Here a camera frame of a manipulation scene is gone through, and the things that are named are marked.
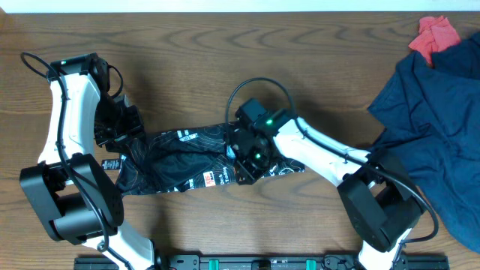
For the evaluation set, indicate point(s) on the red cloth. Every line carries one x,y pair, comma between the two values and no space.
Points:
435,34

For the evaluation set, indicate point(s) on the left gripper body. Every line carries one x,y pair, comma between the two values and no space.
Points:
115,127

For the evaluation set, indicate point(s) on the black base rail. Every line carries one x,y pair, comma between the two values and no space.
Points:
327,262

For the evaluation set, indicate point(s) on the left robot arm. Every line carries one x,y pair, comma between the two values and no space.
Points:
72,196

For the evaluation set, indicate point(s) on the black patterned cycling jersey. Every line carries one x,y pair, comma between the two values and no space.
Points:
183,160

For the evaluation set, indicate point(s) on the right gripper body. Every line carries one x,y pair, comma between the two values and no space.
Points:
253,165

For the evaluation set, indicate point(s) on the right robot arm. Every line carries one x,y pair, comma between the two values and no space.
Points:
381,202

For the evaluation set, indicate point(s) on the navy blue garment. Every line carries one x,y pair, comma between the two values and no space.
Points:
430,113

